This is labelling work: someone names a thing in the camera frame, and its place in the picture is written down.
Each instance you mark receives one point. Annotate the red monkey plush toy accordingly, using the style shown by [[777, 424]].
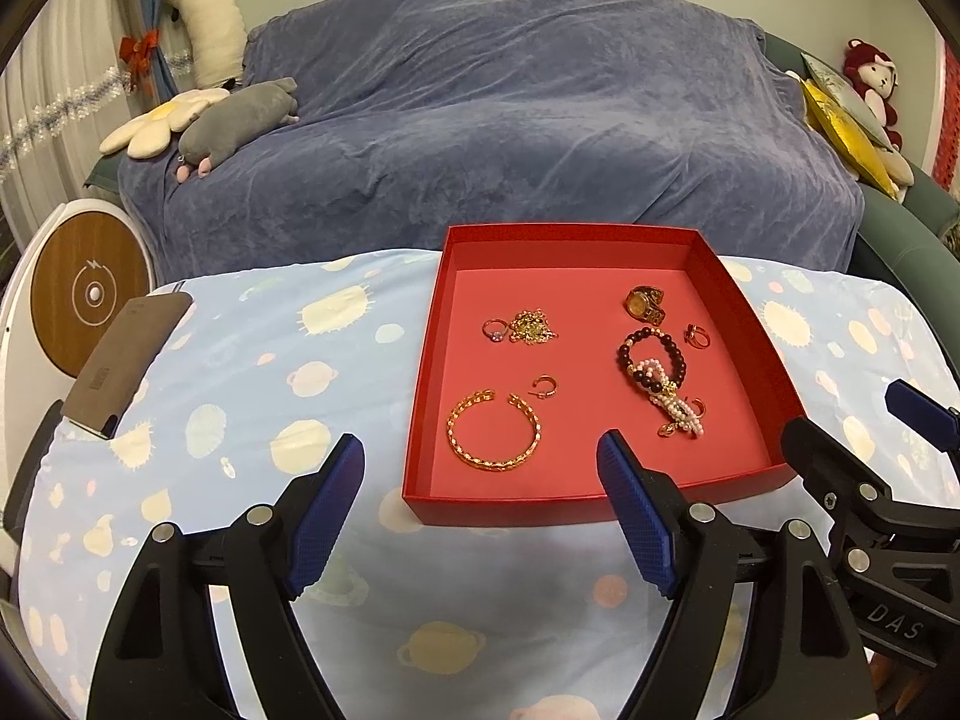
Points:
[[870, 75]]

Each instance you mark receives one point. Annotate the white curtain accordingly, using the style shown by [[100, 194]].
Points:
[[52, 90]]

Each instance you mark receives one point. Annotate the flower shaped cushion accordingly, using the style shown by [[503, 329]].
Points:
[[150, 127]]

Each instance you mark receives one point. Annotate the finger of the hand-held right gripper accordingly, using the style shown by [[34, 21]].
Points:
[[832, 465], [922, 412]]

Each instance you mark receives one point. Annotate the grey plush toy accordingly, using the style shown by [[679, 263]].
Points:
[[232, 120]]

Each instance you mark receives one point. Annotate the blue covered sofa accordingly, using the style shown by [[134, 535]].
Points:
[[525, 105]]

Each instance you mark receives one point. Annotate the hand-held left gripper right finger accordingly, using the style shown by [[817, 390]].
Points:
[[637, 514]]

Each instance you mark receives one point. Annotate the white cow plush pillow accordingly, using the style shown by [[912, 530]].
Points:
[[210, 22]]

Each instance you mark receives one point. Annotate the red curtain bow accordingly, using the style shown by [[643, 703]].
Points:
[[139, 50]]

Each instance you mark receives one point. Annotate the gold watch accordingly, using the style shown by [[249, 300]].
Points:
[[641, 304]]

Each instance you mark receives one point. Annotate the green sofa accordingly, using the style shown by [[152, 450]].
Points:
[[900, 232]]

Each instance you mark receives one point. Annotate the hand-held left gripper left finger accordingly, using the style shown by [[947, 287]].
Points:
[[330, 514]]

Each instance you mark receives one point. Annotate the gold hoop earring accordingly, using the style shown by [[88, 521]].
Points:
[[703, 406], [555, 388]]

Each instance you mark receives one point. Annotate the white round wood-faced appliance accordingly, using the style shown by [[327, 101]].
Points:
[[90, 292]]

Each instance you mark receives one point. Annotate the red jewelry box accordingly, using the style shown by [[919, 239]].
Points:
[[585, 300]]

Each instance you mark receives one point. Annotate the red patterned wall hanging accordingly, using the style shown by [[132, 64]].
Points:
[[946, 127]]

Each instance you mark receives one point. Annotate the grey-brown phone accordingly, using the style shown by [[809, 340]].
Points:
[[120, 360]]

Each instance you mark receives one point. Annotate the yellow cushion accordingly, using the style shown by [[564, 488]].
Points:
[[847, 133]]

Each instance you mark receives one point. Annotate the blue planet print blanket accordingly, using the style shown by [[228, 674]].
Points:
[[262, 360]]

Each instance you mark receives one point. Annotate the silver cushion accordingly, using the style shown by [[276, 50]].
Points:
[[832, 82]]

